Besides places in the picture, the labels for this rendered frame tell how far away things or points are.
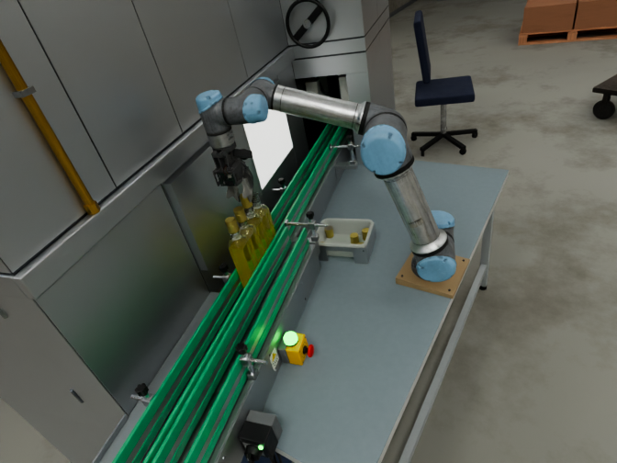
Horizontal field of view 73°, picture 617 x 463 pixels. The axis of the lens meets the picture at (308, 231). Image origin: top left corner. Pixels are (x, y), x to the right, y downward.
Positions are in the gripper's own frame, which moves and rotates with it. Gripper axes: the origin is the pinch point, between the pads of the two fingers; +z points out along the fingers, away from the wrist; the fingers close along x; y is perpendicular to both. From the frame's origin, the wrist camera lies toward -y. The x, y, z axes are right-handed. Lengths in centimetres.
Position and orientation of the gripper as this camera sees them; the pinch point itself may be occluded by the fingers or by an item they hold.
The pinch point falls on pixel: (244, 197)
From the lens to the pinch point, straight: 138.4
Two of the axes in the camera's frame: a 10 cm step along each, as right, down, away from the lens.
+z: 1.8, 7.9, 5.8
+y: -2.8, 6.1, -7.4
